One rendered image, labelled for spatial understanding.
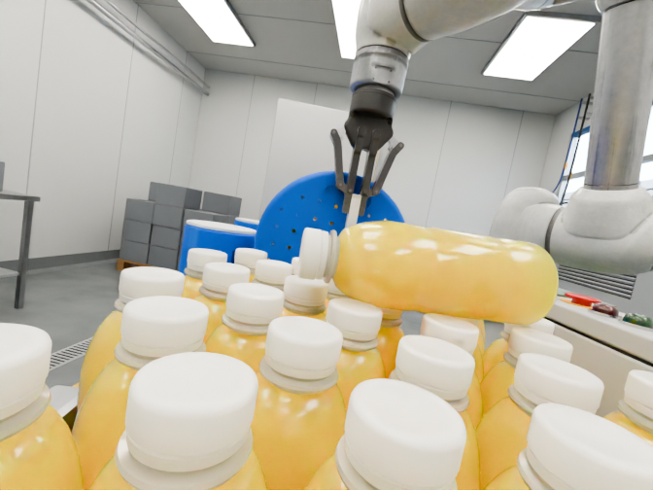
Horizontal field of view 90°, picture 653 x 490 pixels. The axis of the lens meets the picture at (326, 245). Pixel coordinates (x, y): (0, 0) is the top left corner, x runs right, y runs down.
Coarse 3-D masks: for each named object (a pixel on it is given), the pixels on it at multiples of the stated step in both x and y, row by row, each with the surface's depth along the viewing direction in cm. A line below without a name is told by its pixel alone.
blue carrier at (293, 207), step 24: (288, 192) 58; (312, 192) 58; (336, 192) 58; (384, 192) 59; (264, 216) 58; (288, 216) 58; (312, 216) 58; (336, 216) 58; (360, 216) 59; (384, 216) 59; (264, 240) 58; (288, 240) 58
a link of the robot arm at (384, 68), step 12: (372, 48) 51; (384, 48) 50; (360, 60) 52; (372, 60) 51; (384, 60) 50; (396, 60) 51; (360, 72) 52; (372, 72) 51; (384, 72) 51; (396, 72) 51; (360, 84) 52; (372, 84) 52; (384, 84) 51; (396, 84) 52; (396, 96) 55
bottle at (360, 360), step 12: (348, 348) 21; (360, 348) 21; (372, 348) 22; (348, 360) 21; (360, 360) 21; (372, 360) 22; (348, 372) 21; (360, 372) 21; (372, 372) 21; (384, 372) 23; (348, 384) 21; (348, 396) 21
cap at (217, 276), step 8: (208, 264) 28; (216, 264) 29; (224, 264) 29; (232, 264) 30; (208, 272) 27; (216, 272) 27; (224, 272) 27; (232, 272) 27; (240, 272) 27; (248, 272) 28; (208, 280) 27; (216, 280) 27; (224, 280) 27; (232, 280) 27; (240, 280) 27; (248, 280) 29; (208, 288) 27; (216, 288) 27; (224, 288) 27
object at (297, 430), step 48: (96, 384) 15; (288, 384) 15; (336, 384) 18; (0, 432) 10; (48, 432) 11; (96, 432) 14; (288, 432) 15; (336, 432) 16; (480, 432) 19; (0, 480) 9; (48, 480) 11; (96, 480) 10; (144, 480) 9; (192, 480) 9; (240, 480) 10; (288, 480) 14; (336, 480) 11; (480, 480) 18; (528, 480) 12
